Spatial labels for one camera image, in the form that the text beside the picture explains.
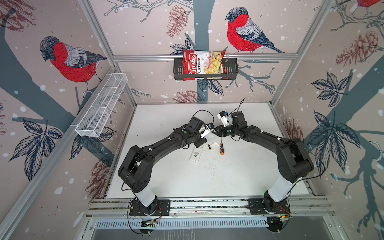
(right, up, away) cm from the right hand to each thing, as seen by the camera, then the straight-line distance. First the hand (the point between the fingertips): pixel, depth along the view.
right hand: (211, 133), depth 90 cm
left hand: (-6, -1, -4) cm, 7 cm away
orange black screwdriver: (+7, -11, +2) cm, 13 cm away
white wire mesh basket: (-61, +17, -12) cm, 64 cm away
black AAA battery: (-1, -9, +5) cm, 11 cm away
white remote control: (-10, -13, +1) cm, 16 cm away
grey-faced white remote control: (-3, +1, -13) cm, 13 cm away
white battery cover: (+3, -9, +6) cm, 11 cm away
